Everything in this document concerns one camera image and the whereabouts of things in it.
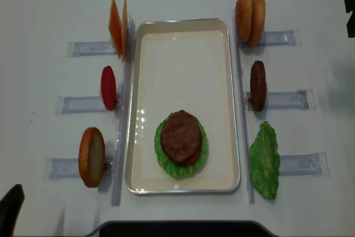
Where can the clear holder rail patties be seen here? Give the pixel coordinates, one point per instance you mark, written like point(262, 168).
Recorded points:
point(300, 99)

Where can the red tomato slice standing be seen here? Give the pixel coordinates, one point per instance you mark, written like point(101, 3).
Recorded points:
point(108, 88)

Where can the white metal tray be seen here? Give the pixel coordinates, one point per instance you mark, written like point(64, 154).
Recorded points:
point(182, 65)

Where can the clear holder rail left bun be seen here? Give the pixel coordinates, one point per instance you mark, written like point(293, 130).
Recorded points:
point(60, 168)

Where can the clear holder rail buns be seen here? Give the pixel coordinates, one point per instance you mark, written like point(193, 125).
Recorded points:
point(290, 37)

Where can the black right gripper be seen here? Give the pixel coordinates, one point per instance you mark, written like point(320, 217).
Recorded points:
point(350, 8)

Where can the clear left front strip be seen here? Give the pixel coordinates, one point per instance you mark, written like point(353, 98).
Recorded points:
point(125, 106)

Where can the bun slice near tray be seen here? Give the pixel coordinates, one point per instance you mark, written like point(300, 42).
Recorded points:
point(243, 19)

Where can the green lettuce leaf standing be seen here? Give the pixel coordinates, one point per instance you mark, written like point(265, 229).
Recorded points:
point(265, 162)

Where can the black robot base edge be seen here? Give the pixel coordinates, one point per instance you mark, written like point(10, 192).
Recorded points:
point(186, 228)

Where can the orange cheese slice inner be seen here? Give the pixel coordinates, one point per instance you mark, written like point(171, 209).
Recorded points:
point(124, 31)

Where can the lettuce leaf on tray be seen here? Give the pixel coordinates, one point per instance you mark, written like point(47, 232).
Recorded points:
point(172, 169)

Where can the clear strip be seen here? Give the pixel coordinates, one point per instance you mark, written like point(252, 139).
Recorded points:
point(125, 106)
point(244, 128)

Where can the brown meat patty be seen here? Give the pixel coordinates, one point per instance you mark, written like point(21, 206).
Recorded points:
point(258, 86)
point(181, 137)

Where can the tomato slice on tray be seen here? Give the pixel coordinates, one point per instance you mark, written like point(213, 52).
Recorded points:
point(193, 159)

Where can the clear holder rail lettuce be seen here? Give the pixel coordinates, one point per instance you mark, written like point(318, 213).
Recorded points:
point(307, 164)

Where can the orange cheese slice outer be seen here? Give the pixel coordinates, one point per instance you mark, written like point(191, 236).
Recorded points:
point(114, 27)

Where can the clear holder rail cheese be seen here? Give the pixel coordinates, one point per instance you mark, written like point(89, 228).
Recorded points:
point(80, 49)

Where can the bun half left standing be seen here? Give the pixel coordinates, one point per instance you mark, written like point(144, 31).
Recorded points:
point(91, 157)

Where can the clear holder rail tomato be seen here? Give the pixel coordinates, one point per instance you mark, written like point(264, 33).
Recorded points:
point(73, 105)

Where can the bun slice outer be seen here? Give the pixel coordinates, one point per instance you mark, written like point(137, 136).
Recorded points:
point(258, 21)

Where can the black left gripper tip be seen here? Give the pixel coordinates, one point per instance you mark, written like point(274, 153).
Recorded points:
point(11, 205)

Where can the orange cheese slice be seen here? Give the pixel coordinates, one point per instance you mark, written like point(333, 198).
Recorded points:
point(124, 31)
point(114, 27)

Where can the clear right front strip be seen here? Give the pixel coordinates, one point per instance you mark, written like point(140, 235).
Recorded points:
point(244, 128)

